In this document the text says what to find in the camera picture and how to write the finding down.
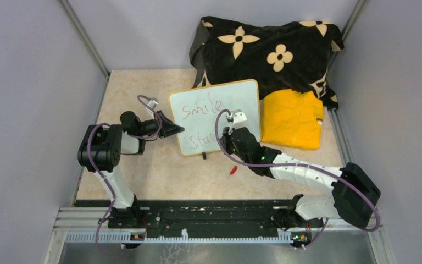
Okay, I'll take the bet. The aluminium corner post left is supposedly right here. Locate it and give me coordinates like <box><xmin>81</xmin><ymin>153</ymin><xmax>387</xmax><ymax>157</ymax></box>
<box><xmin>57</xmin><ymin>0</ymin><xmax>110</xmax><ymax>78</ymax></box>

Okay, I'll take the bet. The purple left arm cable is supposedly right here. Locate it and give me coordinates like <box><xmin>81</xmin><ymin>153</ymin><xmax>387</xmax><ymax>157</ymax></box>
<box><xmin>87</xmin><ymin>95</ymin><xmax>163</xmax><ymax>257</ymax></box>

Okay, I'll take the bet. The aluminium corner post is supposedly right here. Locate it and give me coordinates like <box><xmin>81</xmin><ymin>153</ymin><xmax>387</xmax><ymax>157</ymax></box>
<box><xmin>57</xmin><ymin>0</ymin><xmax>110</xmax><ymax>78</ymax></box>
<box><xmin>329</xmin><ymin>0</ymin><xmax>366</xmax><ymax>67</ymax></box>

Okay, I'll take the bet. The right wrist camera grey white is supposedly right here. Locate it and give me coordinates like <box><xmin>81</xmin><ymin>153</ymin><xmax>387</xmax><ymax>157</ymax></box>
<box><xmin>226</xmin><ymin>109</ymin><xmax>248</xmax><ymax>129</ymax></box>

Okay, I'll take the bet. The aluminium frame rail front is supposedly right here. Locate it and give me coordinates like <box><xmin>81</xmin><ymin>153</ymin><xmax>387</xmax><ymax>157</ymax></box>
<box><xmin>52</xmin><ymin>206</ymin><xmax>384</xmax><ymax>245</ymax></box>

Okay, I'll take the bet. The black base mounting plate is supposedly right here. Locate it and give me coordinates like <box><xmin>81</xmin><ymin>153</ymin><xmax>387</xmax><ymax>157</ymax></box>
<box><xmin>98</xmin><ymin>198</ymin><xmax>363</xmax><ymax>239</ymax></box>

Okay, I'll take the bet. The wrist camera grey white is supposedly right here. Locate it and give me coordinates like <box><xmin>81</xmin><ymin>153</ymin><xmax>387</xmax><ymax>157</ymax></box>
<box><xmin>226</xmin><ymin>109</ymin><xmax>248</xmax><ymax>129</ymax></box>
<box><xmin>148</xmin><ymin>97</ymin><xmax>158</xmax><ymax>109</ymax></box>

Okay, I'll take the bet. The red marker cap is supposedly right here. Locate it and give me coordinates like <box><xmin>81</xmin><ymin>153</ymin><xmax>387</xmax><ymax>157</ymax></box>
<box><xmin>229</xmin><ymin>166</ymin><xmax>238</xmax><ymax>175</ymax></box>

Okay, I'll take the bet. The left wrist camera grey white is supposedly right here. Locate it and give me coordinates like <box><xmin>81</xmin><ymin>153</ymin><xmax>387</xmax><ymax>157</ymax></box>
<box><xmin>148</xmin><ymin>97</ymin><xmax>158</xmax><ymax>109</ymax></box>

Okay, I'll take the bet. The whiteboard with yellow rim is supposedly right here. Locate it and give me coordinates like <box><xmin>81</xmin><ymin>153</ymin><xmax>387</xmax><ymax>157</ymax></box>
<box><xmin>169</xmin><ymin>79</ymin><xmax>261</xmax><ymax>156</ymax></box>

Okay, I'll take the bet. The aluminium corner post right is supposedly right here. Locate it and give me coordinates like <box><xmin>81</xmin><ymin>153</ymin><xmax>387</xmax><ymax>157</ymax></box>
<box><xmin>329</xmin><ymin>0</ymin><xmax>366</xmax><ymax>67</ymax></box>

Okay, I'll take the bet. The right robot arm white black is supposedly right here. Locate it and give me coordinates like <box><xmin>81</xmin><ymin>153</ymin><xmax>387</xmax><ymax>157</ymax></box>
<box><xmin>219</xmin><ymin>127</ymin><xmax>381</xmax><ymax>232</ymax></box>

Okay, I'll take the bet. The black blanket with beige flowers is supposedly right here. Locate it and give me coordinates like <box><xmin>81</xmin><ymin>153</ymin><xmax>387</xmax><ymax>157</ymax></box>
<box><xmin>189</xmin><ymin>16</ymin><xmax>344</xmax><ymax>109</ymax></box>

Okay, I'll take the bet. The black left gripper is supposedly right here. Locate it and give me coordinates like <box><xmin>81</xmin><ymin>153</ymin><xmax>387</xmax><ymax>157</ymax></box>
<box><xmin>137</xmin><ymin>110</ymin><xmax>185</xmax><ymax>139</ymax></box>

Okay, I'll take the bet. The aluminium side rail right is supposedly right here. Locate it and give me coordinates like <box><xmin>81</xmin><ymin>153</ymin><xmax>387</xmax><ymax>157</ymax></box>
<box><xmin>328</xmin><ymin>109</ymin><xmax>354</xmax><ymax>166</ymax></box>

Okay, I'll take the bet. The folded yellow garment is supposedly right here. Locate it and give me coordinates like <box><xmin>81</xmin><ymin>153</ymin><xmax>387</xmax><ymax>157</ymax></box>
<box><xmin>261</xmin><ymin>89</ymin><xmax>324</xmax><ymax>150</ymax></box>

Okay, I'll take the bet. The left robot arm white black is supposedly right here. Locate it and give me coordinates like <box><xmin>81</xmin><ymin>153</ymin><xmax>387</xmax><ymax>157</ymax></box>
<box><xmin>77</xmin><ymin>111</ymin><xmax>185</xmax><ymax>228</ymax></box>

